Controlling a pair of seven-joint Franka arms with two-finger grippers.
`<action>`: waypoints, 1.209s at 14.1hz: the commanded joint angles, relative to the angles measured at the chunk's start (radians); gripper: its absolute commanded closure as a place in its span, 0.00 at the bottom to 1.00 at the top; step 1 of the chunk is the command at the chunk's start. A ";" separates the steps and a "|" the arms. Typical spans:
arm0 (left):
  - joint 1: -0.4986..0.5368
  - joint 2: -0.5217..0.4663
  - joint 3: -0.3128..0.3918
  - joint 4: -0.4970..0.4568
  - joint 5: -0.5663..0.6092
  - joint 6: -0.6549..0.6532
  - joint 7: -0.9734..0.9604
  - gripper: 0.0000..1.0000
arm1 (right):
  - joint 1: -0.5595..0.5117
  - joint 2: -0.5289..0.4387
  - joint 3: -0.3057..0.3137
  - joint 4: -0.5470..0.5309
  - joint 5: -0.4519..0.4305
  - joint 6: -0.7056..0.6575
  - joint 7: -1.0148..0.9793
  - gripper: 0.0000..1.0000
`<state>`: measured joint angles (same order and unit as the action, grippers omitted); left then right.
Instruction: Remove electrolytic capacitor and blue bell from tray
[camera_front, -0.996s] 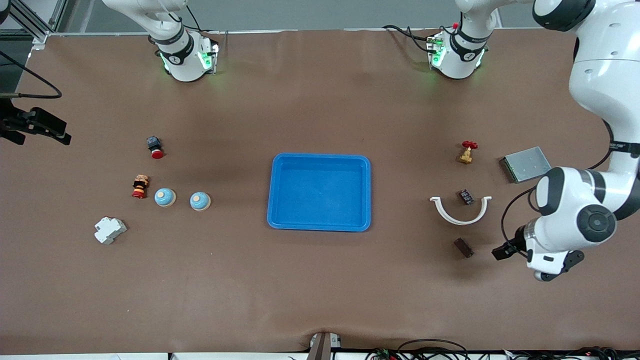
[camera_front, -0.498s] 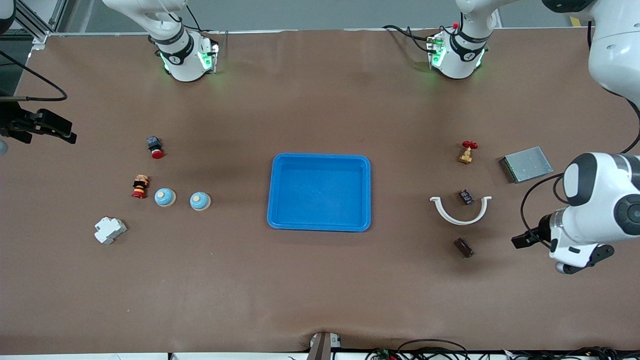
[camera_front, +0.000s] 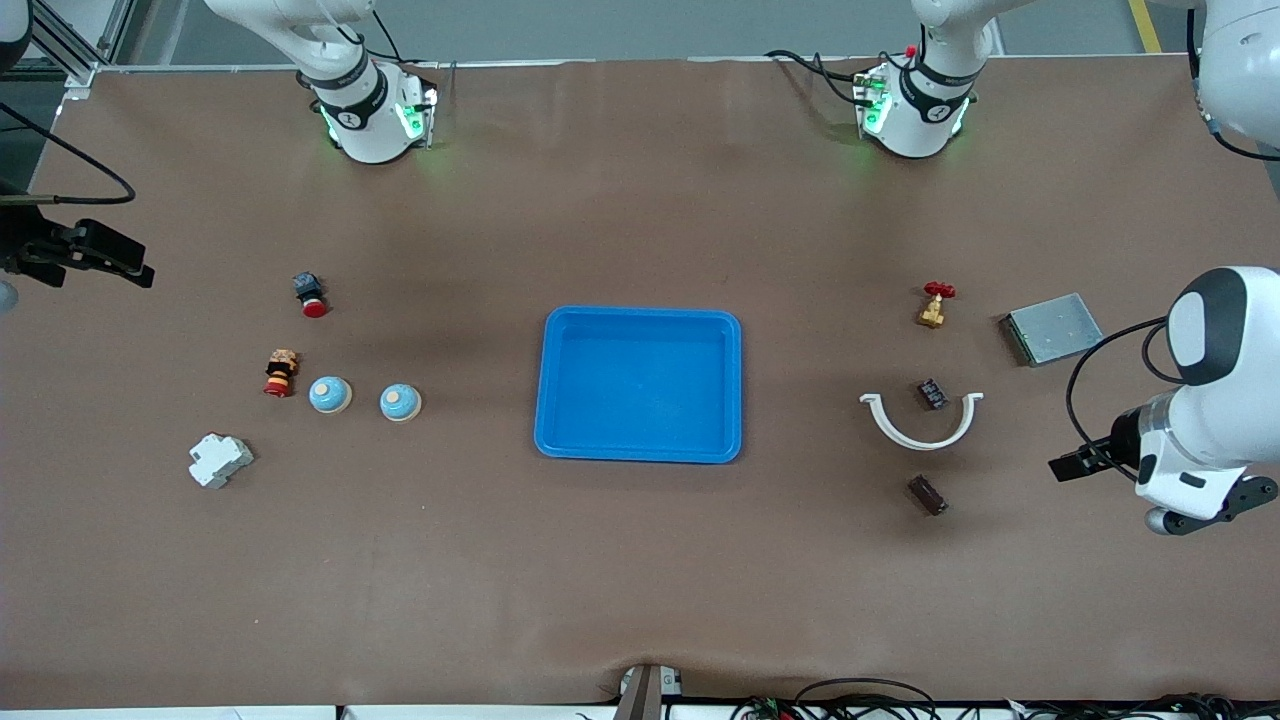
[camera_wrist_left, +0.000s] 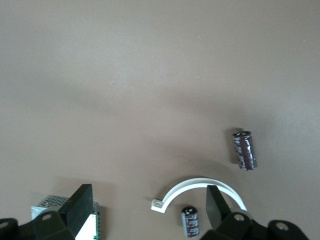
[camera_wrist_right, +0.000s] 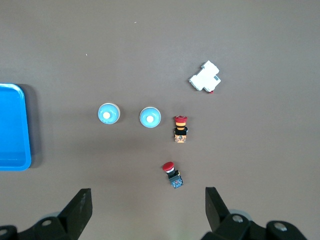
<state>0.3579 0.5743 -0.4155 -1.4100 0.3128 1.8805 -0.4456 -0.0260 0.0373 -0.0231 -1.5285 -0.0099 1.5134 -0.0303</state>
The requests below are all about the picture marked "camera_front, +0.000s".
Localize grey camera post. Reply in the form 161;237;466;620
612;664;683;720

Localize grey metal box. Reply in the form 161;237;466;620
999;292;1109;368

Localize aluminium frame profile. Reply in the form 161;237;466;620
30;0;136;91

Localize red yellow push button switch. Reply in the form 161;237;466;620
263;348;300;399

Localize black left base cables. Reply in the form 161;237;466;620
765;48;871;109

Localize white circuit breaker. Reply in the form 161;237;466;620
188;432;255;490

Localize blue plastic tray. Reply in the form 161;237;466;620
533;305;743;464

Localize brown capacitor block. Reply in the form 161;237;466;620
906;475;950;517

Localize white curved pipe clamp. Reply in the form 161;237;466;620
859;392;986;452

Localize brass valve red handle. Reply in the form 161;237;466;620
914;281;957;330

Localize black right base cable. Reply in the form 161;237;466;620
370;5;446;71

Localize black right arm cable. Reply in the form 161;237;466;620
0;100;138;206

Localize bundle of loose cables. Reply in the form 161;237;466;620
735;678;1280;720

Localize brown table cover mat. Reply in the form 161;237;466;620
0;55;1280;706

